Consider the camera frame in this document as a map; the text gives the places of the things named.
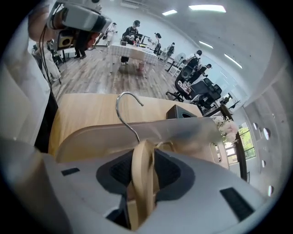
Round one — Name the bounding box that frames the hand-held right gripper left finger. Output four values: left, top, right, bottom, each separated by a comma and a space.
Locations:
0, 136, 135, 234

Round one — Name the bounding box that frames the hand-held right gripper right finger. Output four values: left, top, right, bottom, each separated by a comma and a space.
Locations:
137, 148, 279, 234

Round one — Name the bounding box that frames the wooden clothes hanger metal hook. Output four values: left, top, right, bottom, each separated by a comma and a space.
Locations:
116, 91, 175, 231

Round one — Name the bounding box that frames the translucent plastic container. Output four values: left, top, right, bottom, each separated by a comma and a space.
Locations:
54, 116, 230, 170

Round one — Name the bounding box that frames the black framed window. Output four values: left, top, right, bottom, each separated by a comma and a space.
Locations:
225, 122, 256, 165

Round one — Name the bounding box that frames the pink white flower bouquet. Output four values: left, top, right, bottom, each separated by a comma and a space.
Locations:
214, 116, 240, 144

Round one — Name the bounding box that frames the brown tissue box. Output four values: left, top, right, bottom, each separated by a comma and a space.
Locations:
166, 104, 203, 120

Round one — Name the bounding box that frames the black office chair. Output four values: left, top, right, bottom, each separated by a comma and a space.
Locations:
189, 77, 223, 111
165, 59, 203, 102

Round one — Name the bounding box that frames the person's white shirt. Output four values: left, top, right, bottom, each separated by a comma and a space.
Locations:
0, 22, 52, 149

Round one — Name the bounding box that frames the white standing fan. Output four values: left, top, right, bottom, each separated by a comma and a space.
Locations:
174, 52, 186, 69

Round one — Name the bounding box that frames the table with white cloth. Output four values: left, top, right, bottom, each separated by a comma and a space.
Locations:
108, 43, 159, 66

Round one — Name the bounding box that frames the brown box with round hole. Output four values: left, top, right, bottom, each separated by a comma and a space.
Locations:
56, 31, 76, 48

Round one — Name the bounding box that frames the black headset cable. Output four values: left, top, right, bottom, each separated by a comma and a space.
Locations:
38, 26, 53, 87

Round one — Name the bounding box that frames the grey head-worn camera headset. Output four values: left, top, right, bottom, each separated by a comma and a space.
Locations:
46, 0, 112, 33

